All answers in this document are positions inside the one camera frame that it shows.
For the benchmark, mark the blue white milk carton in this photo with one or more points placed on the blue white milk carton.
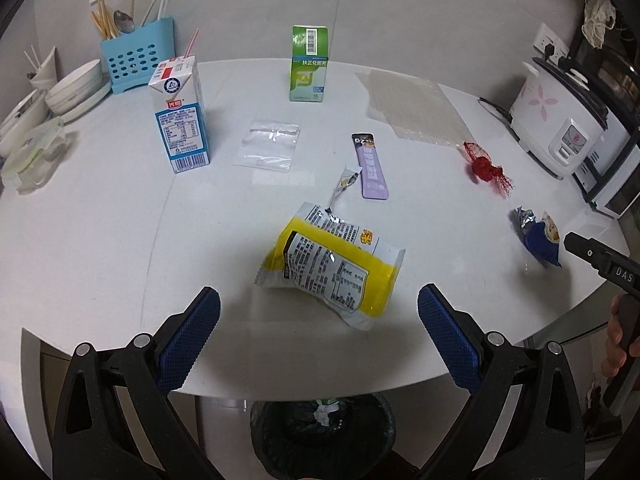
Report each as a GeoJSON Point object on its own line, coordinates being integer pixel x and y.
{"type": "Point", "coordinates": [182, 125]}

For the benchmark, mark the stacked white bowls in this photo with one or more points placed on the stacked white bowls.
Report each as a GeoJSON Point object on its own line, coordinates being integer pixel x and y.
{"type": "Point", "coordinates": [75, 90]}

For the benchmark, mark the purple sachet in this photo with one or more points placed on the purple sachet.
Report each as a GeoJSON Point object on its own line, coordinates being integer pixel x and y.
{"type": "Point", "coordinates": [372, 170]}

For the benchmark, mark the stacked white plates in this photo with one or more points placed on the stacked white plates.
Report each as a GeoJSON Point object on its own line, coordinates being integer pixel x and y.
{"type": "Point", "coordinates": [22, 120]}

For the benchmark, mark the blue foil wrapper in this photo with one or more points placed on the blue foil wrapper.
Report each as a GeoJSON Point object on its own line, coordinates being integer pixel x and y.
{"type": "Point", "coordinates": [540, 240]}

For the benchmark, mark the person's right hand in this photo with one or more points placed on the person's right hand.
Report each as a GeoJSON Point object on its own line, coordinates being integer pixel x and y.
{"type": "Point", "coordinates": [614, 345]}

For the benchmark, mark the white paper cup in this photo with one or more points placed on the white paper cup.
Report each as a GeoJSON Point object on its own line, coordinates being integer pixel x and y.
{"type": "Point", "coordinates": [42, 72]}

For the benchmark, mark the clear container green lid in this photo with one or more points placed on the clear container green lid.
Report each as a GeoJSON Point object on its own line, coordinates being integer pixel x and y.
{"type": "Point", "coordinates": [32, 157]}

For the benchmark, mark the yellow snack bag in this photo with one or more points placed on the yellow snack bag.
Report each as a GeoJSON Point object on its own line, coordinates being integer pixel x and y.
{"type": "Point", "coordinates": [330, 265]}

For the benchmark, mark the blue utensil holder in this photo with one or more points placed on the blue utensil holder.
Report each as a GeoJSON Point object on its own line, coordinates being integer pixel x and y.
{"type": "Point", "coordinates": [135, 60]}

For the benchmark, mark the green white medicine box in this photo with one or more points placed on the green white medicine box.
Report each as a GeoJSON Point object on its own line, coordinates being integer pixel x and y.
{"type": "Point", "coordinates": [309, 70]}

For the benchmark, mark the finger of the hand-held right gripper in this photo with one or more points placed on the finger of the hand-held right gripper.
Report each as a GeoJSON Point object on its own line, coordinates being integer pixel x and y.
{"type": "Point", "coordinates": [607, 265]}

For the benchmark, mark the black mesh trash bin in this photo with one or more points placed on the black mesh trash bin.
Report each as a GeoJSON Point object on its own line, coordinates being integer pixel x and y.
{"type": "Point", "coordinates": [300, 445]}

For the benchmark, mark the small torn wrapper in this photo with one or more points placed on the small torn wrapper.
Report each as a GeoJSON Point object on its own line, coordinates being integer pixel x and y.
{"type": "Point", "coordinates": [345, 180]}

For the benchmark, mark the metal spoon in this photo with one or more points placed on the metal spoon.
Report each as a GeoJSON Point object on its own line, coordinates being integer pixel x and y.
{"type": "Point", "coordinates": [124, 21]}

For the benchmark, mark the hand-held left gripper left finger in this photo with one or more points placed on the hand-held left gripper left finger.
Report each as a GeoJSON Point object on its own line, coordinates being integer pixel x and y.
{"type": "Point", "coordinates": [190, 330]}

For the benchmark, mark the wooden chopsticks bundle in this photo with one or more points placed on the wooden chopsticks bundle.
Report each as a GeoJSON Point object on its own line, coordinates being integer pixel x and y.
{"type": "Point", "coordinates": [104, 20]}

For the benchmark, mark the hanging white cloth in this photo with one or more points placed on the hanging white cloth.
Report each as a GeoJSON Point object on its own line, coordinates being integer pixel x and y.
{"type": "Point", "coordinates": [599, 17]}

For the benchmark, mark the bubble wrap sheet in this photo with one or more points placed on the bubble wrap sheet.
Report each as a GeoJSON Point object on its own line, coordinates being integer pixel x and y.
{"type": "Point", "coordinates": [410, 105]}

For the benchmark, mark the pink striped straw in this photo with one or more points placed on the pink striped straw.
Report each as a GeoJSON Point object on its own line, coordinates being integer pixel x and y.
{"type": "Point", "coordinates": [191, 44]}

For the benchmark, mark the white flowered rice cooker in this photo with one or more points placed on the white flowered rice cooker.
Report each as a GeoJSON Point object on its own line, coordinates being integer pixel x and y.
{"type": "Point", "coordinates": [560, 115]}

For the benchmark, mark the black framed toaster oven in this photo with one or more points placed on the black framed toaster oven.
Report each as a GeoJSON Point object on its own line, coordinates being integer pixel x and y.
{"type": "Point", "coordinates": [615, 180]}

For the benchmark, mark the red mesh net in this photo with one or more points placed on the red mesh net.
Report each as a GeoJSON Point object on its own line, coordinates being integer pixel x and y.
{"type": "Point", "coordinates": [485, 167]}

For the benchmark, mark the clear zip bag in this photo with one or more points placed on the clear zip bag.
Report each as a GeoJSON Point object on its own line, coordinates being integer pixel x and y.
{"type": "Point", "coordinates": [267, 145]}

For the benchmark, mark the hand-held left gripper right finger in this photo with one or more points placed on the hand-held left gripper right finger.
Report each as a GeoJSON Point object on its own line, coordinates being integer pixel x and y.
{"type": "Point", "coordinates": [445, 330]}

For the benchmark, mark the crumpled green white wrapper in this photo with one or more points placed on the crumpled green white wrapper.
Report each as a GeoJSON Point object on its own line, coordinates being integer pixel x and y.
{"type": "Point", "coordinates": [326, 410]}

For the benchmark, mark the wall socket with plug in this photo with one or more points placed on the wall socket with plug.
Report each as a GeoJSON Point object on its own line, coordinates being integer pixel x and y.
{"type": "Point", "coordinates": [550, 42]}

